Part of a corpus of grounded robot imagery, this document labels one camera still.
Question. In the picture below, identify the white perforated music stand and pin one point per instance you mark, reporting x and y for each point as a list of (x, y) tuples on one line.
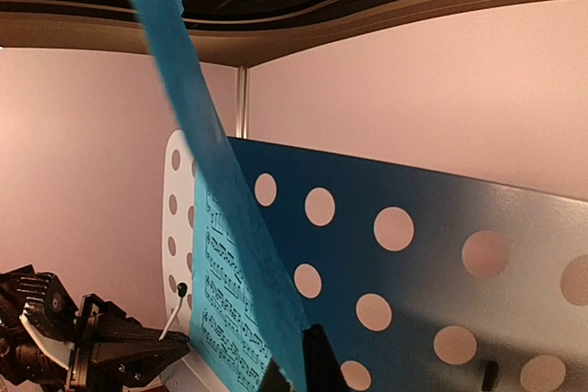
[(423, 281)]

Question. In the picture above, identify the blue sheet music page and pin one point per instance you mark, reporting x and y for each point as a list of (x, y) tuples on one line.
[(276, 302)]

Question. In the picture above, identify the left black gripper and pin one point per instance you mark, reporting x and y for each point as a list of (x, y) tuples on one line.
[(114, 352)]

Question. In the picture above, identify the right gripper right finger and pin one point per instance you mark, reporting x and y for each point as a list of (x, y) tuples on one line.
[(322, 370)]

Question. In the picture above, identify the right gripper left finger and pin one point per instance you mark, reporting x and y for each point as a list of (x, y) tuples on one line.
[(273, 380)]

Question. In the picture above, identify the left aluminium frame post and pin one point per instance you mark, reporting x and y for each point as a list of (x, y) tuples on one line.
[(242, 103)]

